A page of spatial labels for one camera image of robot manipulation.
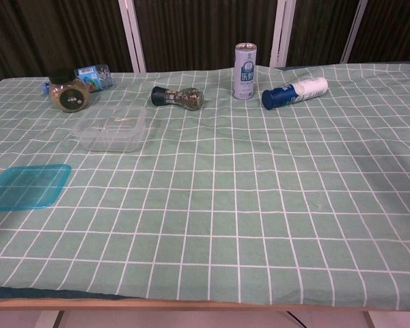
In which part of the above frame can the translucent blue square lid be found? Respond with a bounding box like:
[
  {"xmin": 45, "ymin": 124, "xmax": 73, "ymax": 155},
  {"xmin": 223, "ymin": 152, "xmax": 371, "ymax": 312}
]
[{"xmin": 0, "ymin": 163, "xmax": 72, "ymax": 213}]

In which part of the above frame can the glass pepper grinder black cap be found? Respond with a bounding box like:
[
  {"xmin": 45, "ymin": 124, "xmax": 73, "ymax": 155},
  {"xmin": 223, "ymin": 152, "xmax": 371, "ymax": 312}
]
[{"xmin": 150, "ymin": 85, "xmax": 205, "ymax": 111}]

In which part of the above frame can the clear plastic container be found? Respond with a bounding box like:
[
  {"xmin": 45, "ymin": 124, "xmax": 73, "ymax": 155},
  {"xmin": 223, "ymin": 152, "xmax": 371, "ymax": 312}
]
[{"xmin": 71, "ymin": 105, "xmax": 148, "ymax": 153}]

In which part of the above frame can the clear plastic water bottle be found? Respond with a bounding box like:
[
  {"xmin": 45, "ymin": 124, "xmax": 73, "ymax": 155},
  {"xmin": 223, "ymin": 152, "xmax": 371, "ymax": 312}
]
[{"xmin": 40, "ymin": 63, "xmax": 114, "ymax": 95}]

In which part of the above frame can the round spice jar black lid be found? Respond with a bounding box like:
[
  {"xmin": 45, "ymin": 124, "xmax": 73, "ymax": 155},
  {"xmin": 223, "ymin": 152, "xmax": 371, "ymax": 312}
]
[{"xmin": 49, "ymin": 68, "xmax": 91, "ymax": 113}]

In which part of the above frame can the white screen frame post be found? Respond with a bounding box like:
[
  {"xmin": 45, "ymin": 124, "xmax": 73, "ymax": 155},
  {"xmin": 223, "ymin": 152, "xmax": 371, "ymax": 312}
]
[
  {"xmin": 118, "ymin": 0, "xmax": 147, "ymax": 73},
  {"xmin": 340, "ymin": 0, "xmax": 369, "ymax": 64},
  {"xmin": 269, "ymin": 0, "xmax": 297, "ymax": 68}
]

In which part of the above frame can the tall white blue drink can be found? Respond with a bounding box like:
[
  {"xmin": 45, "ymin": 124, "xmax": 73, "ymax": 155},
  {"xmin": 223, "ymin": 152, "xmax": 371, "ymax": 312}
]
[{"xmin": 232, "ymin": 42, "xmax": 258, "ymax": 100}]

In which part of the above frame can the green white checked tablecloth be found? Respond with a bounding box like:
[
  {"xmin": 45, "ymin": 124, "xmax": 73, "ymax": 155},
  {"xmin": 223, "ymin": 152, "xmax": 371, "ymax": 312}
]
[{"xmin": 0, "ymin": 61, "xmax": 410, "ymax": 307}]

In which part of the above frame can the white bottle with blue cap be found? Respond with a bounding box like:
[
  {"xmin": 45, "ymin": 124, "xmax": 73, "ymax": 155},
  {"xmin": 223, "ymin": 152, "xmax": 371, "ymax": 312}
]
[{"xmin": 261, "ymin": 77, "xmax": 329, "ymax": 111}]

